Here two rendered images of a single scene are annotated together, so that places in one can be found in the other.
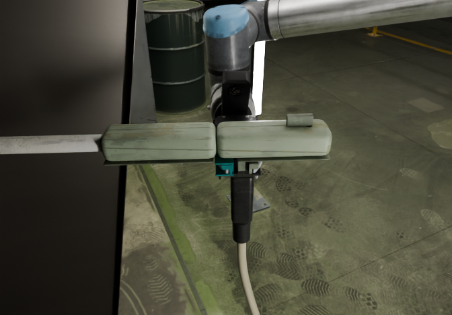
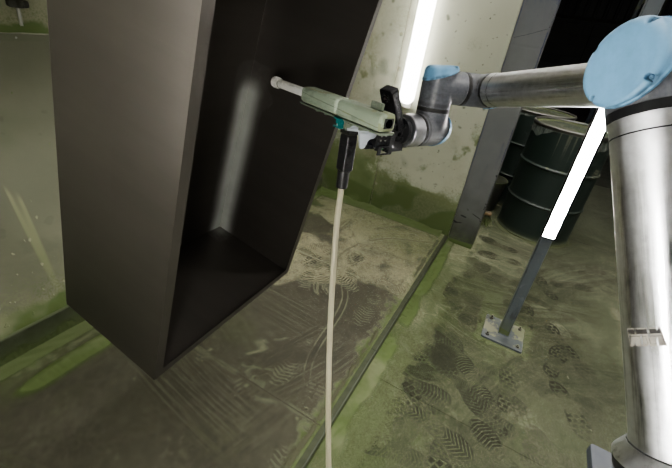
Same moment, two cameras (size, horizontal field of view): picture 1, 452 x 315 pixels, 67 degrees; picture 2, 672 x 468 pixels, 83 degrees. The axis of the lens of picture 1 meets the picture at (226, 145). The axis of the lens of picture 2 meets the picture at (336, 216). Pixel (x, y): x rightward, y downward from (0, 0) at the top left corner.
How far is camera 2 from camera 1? 0.73 m
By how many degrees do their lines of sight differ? 43
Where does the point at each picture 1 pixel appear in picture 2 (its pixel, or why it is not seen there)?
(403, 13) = (561, 93)
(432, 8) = (580, 91)
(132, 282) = (352, 298)
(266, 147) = (353, 113)
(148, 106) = (479, 201)
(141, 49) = (499, 147)
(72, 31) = (336, 44)
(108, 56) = (348, 64)
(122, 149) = (306, 94)
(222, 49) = (424, 89)
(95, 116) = not seen: hidden behind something
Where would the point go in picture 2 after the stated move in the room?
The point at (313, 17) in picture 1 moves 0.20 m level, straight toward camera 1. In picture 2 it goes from (505, 87) to (439, 80)
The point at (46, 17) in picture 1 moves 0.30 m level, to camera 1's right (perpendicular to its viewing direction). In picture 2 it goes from (328, 34) to (404, 50)
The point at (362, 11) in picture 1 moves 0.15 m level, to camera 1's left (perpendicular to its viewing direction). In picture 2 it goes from (534, 86) to (477, 73)
